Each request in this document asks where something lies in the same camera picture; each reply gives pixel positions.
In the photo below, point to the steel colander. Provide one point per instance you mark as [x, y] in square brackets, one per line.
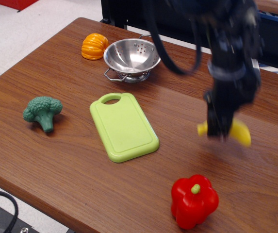
[130, 60]

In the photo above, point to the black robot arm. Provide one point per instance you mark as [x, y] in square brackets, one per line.
[232, 29]

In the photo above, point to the red box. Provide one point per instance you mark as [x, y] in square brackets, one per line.
[17, 4]

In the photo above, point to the green toy broccoli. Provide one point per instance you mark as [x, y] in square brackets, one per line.
[42, 110]

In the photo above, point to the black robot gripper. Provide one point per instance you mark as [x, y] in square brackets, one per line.
[231, 89]

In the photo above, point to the orange toy pumpkin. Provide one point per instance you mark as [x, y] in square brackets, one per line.
[94, 46]

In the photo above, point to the yellow toy banana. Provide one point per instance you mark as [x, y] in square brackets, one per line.
[238, 131]

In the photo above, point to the red toy bell pepper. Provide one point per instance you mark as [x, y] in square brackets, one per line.
[193, 200]

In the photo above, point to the green plastic cutting board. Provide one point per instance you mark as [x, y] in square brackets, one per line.
[123, 127]

